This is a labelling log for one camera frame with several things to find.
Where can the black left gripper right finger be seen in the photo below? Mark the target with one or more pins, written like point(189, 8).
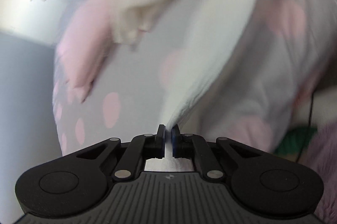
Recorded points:
point(182, 145)

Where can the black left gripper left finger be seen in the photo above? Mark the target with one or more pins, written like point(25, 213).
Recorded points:
point(155, 144)

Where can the white muslin garment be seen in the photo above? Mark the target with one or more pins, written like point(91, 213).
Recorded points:
point(211, 47)

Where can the grey pink-dotted bedspread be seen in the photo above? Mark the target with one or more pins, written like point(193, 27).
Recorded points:
point(284, 50)

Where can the green cloth item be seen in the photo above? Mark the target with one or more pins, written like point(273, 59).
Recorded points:
point(294, 140)

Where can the folded pink garment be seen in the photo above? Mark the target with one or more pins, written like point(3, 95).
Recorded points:
point(85, 45)

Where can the purple fleece sleeve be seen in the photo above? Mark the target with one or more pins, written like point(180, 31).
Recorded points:
point(321, 157)

